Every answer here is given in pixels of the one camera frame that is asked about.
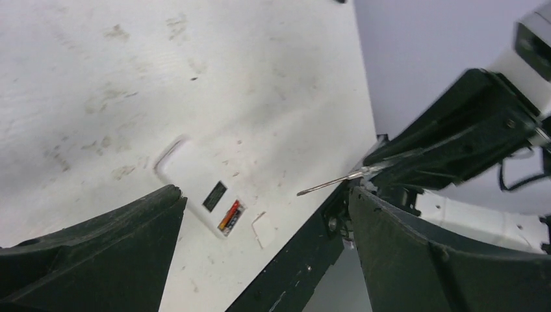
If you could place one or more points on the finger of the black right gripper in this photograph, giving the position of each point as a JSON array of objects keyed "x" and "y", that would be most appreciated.
[{"x": 477, "y": 122}]

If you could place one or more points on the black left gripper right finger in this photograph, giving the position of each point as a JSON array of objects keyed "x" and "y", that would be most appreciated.
[{"x": 410, "y": 264}]

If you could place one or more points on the red AAA battery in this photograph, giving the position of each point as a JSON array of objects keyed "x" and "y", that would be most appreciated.
[{"x": 227, "y": 218}]

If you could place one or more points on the white red remote control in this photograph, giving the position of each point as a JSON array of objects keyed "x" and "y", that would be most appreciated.
[{"x": 209, "y": 196}]

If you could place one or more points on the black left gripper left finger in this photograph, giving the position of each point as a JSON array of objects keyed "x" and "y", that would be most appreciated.
[{"x": 117, "y": 261}]

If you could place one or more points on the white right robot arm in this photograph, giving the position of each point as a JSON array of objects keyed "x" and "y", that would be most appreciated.
[{"x": 510, "y": 230}]

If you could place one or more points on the white battery cover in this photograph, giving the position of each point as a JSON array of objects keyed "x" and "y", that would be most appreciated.
[{"x": 263, "y": 229}]

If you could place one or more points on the black AAA battery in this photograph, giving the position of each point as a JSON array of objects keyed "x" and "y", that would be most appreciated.
[{"x": 233, "y": 219}]

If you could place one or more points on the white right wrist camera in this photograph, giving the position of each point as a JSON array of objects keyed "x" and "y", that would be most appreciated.
[{"x": 527, "y": 63}]

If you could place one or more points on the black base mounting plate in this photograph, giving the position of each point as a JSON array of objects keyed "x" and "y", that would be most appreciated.
[{"x": 288, "y": 281}]

